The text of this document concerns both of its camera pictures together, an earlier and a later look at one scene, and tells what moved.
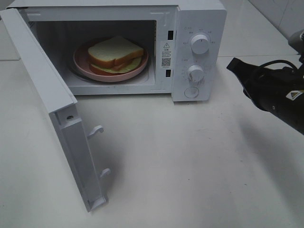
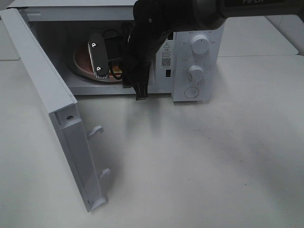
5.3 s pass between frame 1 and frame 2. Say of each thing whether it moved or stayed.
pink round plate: stayed
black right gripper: moved
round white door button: stayed
